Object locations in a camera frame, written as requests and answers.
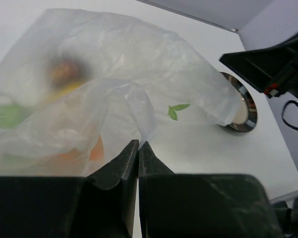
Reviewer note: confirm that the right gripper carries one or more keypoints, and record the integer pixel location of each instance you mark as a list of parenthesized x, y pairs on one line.
[(272, 71)]

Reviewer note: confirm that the yellow fake lemon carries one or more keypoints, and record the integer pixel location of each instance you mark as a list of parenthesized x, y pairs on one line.
[(58, 93)]

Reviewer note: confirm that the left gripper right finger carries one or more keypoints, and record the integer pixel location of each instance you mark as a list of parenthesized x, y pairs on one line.
[(201, 205)]

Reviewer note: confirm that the translucent plastic bag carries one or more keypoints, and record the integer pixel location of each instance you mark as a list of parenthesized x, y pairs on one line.
[(143, 79)]

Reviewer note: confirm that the orange fake fruit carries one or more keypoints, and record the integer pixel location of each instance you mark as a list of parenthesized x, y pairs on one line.
[(96, 153)]

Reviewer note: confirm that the dark red fake fruit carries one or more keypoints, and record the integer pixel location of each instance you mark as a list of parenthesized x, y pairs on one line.
[(66, 69)]

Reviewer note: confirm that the black rimmed plate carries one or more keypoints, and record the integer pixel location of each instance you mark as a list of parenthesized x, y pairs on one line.
[(246, 117)]

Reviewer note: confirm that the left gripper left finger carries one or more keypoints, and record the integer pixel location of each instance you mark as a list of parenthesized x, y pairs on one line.
[(101, 205)]

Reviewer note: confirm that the green fake fruit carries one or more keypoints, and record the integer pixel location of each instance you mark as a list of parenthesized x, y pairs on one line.
[(12, 115)]

